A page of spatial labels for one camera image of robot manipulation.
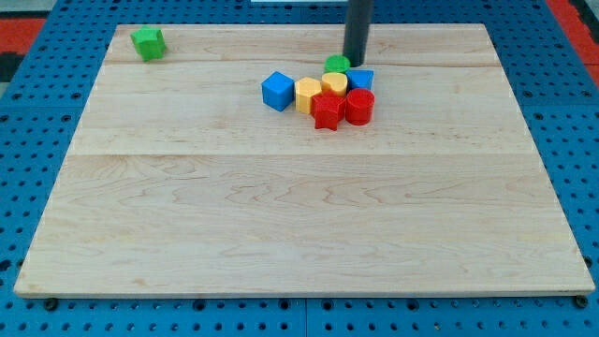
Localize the blue cube block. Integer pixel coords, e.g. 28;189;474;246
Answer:
261;71;295;111

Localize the green star block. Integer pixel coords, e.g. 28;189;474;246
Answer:
130;25;167;62

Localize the green cylinder block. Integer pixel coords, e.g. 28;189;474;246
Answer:
324;54;351;74

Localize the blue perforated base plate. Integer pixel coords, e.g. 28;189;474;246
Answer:
1;0;598;336

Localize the red cylinder block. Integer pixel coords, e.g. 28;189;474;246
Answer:
345;88;375;125

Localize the yellow heart block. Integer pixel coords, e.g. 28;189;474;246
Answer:
321;72;348;97

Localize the light wooden board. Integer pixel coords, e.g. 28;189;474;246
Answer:
14;23;595;299

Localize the yellow hexagon block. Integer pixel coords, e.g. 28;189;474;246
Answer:
294;77;322;114

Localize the red star block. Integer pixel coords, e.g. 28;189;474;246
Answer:
312;93;345;131

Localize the blue triangular block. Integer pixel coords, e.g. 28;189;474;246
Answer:
345;69;374;90

